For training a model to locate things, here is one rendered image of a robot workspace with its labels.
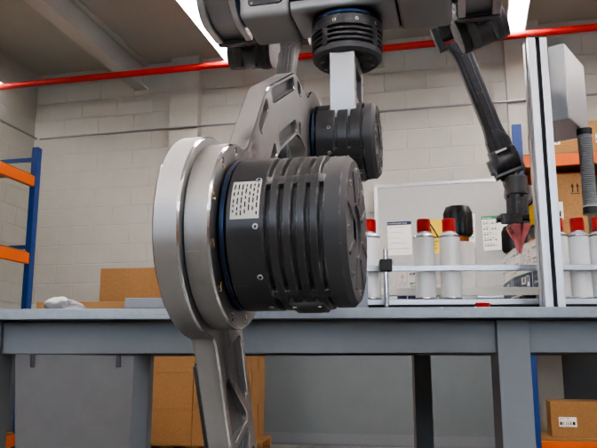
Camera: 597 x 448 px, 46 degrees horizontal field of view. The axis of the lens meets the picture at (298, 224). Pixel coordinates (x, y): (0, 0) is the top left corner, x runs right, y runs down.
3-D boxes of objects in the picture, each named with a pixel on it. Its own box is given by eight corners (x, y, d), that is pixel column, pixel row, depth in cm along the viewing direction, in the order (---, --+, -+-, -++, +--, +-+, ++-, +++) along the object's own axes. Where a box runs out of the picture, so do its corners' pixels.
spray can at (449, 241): (460, 300, 177) (457, 220, 181) (464, 299, 172) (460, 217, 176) (439, 300, 177) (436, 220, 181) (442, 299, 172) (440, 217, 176)
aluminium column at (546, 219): (560, 316, 161) (540, 44, 174) (567, 316, 157) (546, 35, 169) (540, 317, 161) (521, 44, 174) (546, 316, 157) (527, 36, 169)
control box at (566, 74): (589, 136, 177) (584, 65, 181) (569, 118, 164) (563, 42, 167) (549, 143, 183) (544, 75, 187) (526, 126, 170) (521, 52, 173)
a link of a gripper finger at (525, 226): (497, 255, 186) (496, 220, 188) (525, 255, 186) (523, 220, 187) (504, 251, 179) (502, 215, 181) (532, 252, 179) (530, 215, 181)
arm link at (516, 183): (505, 171, 184) (528, 170, 183) (504, 178, 191) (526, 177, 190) (506, 196, 183) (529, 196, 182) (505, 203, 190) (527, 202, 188)
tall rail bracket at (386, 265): (391, 319, 171) (389, 252, 174) (394, 317, 163) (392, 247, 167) (377, 319, 171) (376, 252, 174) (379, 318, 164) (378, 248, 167)
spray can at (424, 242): (434, 300, 178) (432, 221, 181) (438, 299, 172) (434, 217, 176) (414, 300, 178) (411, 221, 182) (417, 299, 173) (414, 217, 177)
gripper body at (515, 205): (495, 225, 187) (494, 197, 189) (534, 225, 187) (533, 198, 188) (501, 220, 181) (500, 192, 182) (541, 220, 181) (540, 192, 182)
